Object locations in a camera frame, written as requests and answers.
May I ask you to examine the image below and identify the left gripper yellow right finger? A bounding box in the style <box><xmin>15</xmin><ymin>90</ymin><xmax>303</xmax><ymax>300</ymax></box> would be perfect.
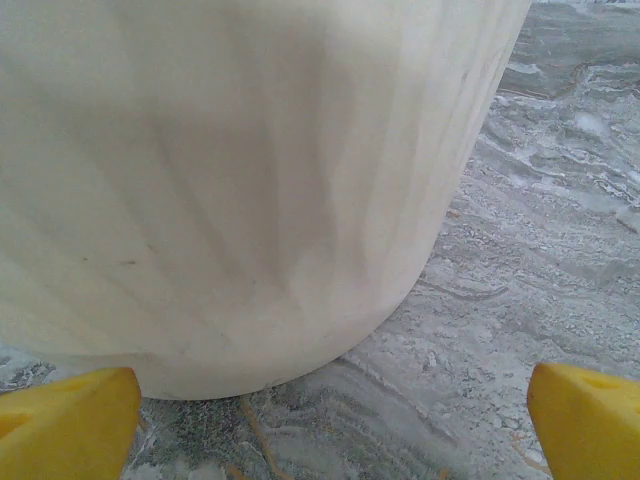
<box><xmin>527</xmin><ymin>362</ymin><xmax>640</xmax><ymax>480</ymax></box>

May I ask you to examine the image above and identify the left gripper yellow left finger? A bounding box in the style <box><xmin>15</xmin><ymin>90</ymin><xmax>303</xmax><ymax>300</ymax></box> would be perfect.
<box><xmin>0</xmin><ymin>367</ymin><xmax>143</xmax><ymax>480</ymax></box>

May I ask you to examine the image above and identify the white plastic bin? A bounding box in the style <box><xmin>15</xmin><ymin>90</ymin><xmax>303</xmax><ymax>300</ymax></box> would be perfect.
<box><xmin>0</xmin><ymin>0</ymin><xmax>532</xmax><ymax>401</ymax></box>

